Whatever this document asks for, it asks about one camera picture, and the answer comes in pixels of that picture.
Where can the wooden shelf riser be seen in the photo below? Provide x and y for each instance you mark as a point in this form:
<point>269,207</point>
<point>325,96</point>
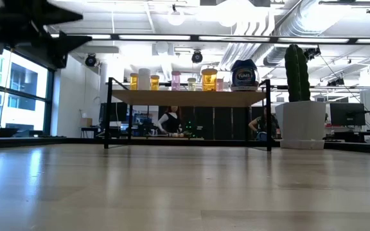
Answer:
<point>188,97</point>

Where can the ceiling light bar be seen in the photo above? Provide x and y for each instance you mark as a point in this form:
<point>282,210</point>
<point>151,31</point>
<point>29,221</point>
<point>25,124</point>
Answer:
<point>159,37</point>

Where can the round ceiling lamp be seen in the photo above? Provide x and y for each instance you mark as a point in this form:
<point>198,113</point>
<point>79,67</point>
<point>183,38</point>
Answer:
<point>176,17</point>

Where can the black ceiling spotlight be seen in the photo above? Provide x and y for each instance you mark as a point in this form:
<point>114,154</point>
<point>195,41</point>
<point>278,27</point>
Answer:
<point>197,57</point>
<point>91,60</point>

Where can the person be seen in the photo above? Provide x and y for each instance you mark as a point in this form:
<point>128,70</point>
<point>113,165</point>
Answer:
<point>262,125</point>
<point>171,122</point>

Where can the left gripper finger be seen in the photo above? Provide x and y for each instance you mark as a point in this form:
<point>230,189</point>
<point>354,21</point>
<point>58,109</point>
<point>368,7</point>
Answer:
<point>56,14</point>
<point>69,41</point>

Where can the black aluminium table frame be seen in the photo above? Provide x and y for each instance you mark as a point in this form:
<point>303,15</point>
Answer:
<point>27,141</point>

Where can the blue Tums bottle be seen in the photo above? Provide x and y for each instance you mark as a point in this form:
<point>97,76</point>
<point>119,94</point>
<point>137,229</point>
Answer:
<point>244,77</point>

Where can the large amber wide-capped bottle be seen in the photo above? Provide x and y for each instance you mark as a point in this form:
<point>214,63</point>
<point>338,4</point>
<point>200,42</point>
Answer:
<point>209,81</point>

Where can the pale yellow pill bottle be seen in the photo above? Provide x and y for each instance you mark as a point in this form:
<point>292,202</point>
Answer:
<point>191,85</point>

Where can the cardboard box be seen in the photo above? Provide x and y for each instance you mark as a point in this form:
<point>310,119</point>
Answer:
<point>87,122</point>

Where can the black computer monitor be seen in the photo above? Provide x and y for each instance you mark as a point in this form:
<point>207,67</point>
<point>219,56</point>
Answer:
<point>347,114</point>
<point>117,114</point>

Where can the silver air duct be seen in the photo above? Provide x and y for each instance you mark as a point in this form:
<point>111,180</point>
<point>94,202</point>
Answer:
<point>304,25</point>

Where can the white hexagonal plant pot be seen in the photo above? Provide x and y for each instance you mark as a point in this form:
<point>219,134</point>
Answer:
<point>300,125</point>

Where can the large window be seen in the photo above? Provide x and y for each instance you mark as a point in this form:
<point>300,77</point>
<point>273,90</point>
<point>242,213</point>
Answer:
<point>21,93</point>

